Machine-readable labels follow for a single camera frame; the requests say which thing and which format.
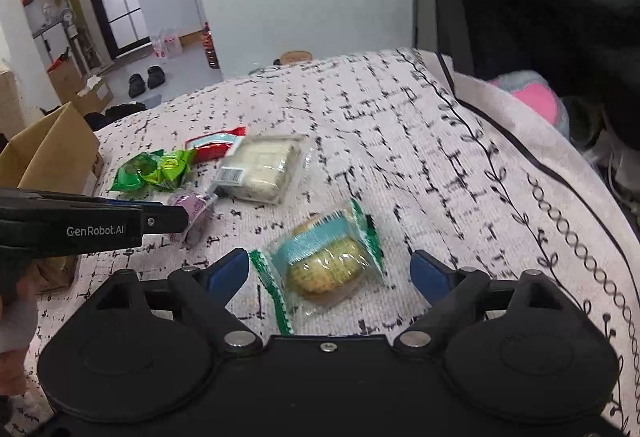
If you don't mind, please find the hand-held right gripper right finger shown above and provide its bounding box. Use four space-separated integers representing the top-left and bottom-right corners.
394 250 554 359

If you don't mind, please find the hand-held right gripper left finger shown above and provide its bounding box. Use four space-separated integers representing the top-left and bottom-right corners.
94 247 263 356

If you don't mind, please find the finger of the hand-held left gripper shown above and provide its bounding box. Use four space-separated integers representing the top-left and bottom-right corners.
107 196 166 209
140 202 194 236

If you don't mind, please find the purple snack packet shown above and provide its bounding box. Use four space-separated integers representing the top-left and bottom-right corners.
167 186 220 246

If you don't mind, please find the brown cardboard box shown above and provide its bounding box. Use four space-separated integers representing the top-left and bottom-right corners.
0 102 104 294

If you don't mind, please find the green-edged clear pastry packet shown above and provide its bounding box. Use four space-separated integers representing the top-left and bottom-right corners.
248 199 389 336

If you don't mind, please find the person's left forearm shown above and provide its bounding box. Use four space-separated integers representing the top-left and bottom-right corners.
0 263 40 399

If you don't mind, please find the dark green snack packet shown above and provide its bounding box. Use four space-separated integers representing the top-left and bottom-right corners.
108 150 161 193

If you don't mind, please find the light green snack packet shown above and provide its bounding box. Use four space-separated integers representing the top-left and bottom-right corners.
144 148 196 191

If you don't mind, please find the red striped snack packet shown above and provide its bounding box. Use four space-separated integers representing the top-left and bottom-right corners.
185 126 247 163

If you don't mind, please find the black clothing heap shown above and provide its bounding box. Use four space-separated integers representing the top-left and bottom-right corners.
84 102 152 131

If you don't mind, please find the clear tray of white cake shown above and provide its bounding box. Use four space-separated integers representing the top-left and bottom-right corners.
214 134 309 206

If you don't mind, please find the open cardboard box with paper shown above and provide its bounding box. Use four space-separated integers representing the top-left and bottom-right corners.
74 76 114 116

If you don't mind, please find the white black-patterned blanket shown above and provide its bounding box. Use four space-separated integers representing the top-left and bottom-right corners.
0 48 637 437

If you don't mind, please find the cardboard box with red item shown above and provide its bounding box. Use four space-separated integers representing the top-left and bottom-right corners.
47 56 84 104

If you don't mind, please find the pink plastic bag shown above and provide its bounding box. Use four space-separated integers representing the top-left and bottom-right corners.
151 28 184 59

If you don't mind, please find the small white cabinet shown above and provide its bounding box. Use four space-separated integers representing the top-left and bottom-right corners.
32 21 82 69

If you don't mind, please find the pink plush toy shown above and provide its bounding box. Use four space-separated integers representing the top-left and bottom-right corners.
486 69 569 139

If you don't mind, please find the white kitchen counter cabinet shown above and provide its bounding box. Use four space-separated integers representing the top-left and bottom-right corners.
130 0 206 49

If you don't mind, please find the jar with wooden lid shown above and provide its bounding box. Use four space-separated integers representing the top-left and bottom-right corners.
278 50 314 66

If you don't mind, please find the black fleece coat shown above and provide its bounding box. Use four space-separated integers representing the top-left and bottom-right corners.
425 0 640 99

